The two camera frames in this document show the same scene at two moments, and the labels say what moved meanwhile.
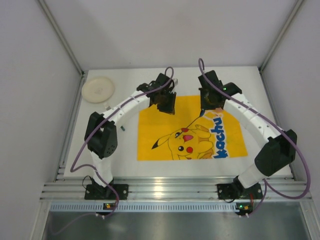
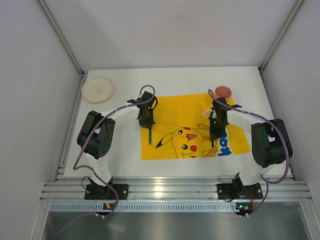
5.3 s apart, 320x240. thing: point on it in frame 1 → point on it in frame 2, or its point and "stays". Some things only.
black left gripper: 165,104 → 147,124
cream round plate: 98,89 stays
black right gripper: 208,102 → 217,135
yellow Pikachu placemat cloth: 191,133 stays
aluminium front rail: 278,189 stays
